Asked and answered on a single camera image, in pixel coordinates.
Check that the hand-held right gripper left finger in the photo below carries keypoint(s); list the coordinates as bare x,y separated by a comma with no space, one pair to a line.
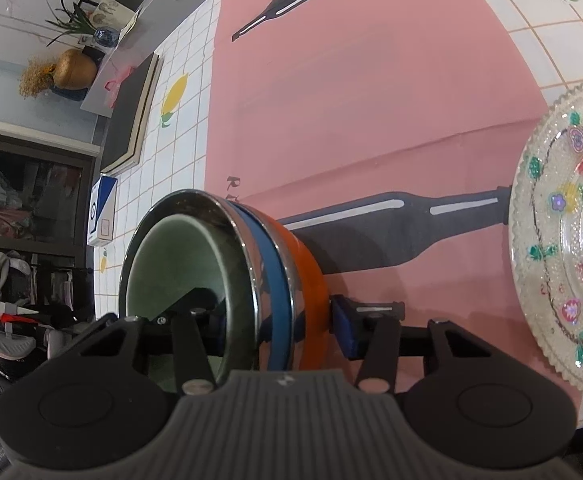
189,345

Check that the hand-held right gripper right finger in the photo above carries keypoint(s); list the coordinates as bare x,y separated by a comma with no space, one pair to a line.
344,331

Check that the orange steel bowl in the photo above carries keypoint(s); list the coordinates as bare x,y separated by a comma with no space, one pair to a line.
312,285

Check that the blue steel bowl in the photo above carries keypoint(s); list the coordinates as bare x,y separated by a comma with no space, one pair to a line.
275,280

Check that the green ceramic bowl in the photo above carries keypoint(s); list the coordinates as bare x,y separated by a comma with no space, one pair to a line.
171,260

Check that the white painted fruit plate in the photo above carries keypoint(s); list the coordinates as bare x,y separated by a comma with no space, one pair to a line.
546,232

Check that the clear glass flower plate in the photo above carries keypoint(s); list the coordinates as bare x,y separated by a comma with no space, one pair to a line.
571,242

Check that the white and blue box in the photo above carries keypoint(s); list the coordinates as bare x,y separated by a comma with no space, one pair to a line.
102,210

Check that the lemon print checked tablecloth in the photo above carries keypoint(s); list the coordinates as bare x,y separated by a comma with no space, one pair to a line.
371,110

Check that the dark framed glass door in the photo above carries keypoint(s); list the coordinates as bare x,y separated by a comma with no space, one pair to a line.
31,185

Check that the black hardcover book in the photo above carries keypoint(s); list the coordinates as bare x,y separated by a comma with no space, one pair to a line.
126,120

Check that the pink plastic basket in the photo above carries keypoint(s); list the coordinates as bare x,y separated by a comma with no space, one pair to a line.
114,85

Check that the gold round vase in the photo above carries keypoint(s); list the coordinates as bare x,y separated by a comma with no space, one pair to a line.
74,70

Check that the dried yellow flowers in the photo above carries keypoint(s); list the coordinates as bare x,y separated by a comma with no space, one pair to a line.
36,79

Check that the blue glass vase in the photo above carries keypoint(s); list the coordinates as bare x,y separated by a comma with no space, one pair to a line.
104,36

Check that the white illustrated card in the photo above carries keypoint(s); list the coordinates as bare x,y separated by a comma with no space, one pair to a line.
114,17

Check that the grey marble television cabinet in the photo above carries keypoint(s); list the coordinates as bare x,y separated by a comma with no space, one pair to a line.
181,5

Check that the green leafy plant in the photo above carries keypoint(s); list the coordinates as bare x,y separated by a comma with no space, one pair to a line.
71,17

